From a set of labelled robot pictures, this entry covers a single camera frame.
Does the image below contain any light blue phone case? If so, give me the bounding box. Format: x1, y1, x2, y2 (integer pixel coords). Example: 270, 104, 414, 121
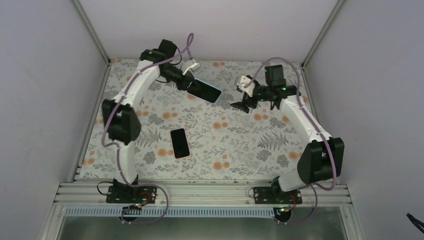
187, 78, 223, 105

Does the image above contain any teal smartphone black screen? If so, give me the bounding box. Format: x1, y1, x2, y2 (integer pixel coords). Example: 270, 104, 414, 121
170, 128, 191, 159

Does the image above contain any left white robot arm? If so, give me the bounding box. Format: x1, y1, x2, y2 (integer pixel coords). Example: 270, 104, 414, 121
101, 39, 199, 203

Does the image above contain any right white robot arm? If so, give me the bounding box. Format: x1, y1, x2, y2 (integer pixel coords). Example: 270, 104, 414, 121
231, 65, 345, 204

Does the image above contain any floral patterned table mat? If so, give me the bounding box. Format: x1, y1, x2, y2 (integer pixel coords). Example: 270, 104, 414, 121
79, 58, 332, 181

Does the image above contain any black object bottom right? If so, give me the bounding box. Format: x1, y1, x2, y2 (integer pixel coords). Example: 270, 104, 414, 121
406, 213, 424, 233

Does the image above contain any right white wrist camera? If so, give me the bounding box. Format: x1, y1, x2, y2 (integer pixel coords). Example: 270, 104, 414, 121
236, 75, 255, 96

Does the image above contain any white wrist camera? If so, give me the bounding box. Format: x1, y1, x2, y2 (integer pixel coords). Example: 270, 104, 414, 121
236, 75, 255, 96
180, 58, 200, 75

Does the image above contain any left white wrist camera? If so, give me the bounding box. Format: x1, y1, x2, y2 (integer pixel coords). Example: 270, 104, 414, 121
180, 58, 200, 75

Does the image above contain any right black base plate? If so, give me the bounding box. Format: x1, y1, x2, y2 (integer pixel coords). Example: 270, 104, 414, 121
252, 186, 303, 205

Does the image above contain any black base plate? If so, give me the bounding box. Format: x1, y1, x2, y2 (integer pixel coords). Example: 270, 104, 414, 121
105, 179, 157, 204
252, 186, 303, 205

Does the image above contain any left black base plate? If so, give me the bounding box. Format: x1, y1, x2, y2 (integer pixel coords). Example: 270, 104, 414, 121
105, 179, 157, 204

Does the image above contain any aluminium rail frame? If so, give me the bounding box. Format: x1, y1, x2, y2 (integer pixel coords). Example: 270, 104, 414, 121
53, 180, 353, 207

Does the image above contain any grey slotted cable duct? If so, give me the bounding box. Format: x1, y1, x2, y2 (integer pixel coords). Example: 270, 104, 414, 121
63, 206, 275, 218

